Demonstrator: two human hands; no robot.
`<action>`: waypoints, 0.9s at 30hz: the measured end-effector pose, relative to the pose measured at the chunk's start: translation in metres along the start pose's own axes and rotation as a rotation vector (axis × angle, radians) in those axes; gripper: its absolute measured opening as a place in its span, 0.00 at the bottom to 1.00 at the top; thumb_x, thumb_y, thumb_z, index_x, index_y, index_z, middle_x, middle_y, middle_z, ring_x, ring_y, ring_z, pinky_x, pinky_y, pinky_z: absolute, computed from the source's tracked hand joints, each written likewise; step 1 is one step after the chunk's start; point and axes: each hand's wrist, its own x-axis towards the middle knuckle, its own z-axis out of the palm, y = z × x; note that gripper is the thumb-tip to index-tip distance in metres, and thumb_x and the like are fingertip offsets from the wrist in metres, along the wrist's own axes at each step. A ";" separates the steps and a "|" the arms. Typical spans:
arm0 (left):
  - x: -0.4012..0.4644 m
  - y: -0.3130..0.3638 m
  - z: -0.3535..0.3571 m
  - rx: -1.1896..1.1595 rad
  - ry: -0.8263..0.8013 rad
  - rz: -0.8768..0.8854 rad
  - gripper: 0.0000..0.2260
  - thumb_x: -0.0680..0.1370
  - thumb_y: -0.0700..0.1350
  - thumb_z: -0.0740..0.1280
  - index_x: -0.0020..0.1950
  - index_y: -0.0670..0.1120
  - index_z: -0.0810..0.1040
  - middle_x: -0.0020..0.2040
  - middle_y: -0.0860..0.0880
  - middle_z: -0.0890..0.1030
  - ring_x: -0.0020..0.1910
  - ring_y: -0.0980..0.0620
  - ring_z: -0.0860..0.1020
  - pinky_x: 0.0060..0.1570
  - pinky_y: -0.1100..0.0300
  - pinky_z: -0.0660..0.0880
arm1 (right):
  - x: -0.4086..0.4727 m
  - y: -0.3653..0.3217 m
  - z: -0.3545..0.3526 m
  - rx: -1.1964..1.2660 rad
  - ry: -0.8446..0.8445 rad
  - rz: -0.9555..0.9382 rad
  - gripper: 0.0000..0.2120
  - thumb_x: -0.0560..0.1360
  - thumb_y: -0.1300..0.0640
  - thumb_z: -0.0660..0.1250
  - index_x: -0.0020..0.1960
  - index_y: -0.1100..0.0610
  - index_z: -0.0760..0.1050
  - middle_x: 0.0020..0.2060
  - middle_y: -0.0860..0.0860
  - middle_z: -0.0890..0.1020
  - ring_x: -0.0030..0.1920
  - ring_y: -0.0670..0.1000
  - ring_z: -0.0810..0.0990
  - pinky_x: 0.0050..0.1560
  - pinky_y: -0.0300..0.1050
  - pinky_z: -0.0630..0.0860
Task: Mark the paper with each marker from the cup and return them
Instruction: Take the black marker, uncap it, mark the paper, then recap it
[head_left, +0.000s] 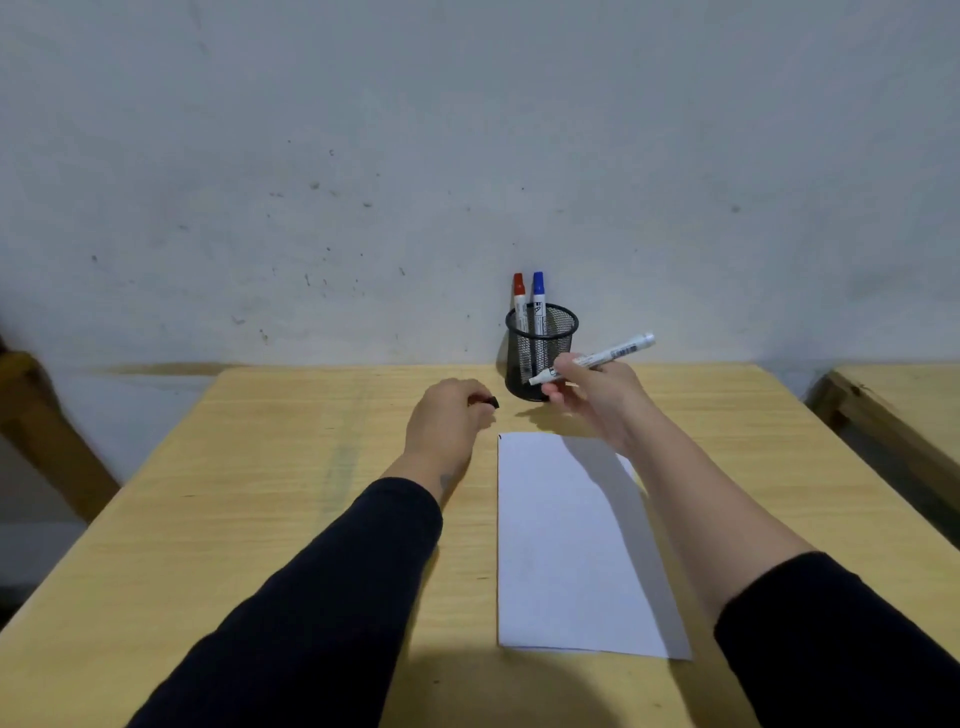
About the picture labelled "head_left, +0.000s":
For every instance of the person's right hand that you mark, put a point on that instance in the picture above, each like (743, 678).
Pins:
(600, 397)

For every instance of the person's left hand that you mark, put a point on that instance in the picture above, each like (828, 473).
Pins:
(442, 431)

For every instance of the black marker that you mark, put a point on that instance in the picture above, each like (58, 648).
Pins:
(626, 349)

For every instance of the black marker cap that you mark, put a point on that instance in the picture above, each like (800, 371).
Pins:
(491, 402)

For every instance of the black mesh pen holder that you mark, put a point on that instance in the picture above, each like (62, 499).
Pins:
(525, 356)

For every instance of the blue marker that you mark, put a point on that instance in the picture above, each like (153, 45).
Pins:
(538, 296)

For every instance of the red marker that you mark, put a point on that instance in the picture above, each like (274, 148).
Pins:
(519, 296)

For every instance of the white paper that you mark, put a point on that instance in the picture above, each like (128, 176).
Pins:
(570, 555)

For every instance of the person's left forearm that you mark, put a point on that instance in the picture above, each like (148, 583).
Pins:
(315, 622)

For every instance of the person's right forearm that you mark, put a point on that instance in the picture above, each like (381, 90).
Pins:
(735, 540)

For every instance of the light wooden side table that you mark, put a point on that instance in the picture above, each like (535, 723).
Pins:
(900, 405)

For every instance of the brown wooden side table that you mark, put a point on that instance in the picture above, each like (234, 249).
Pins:
(52, 435)

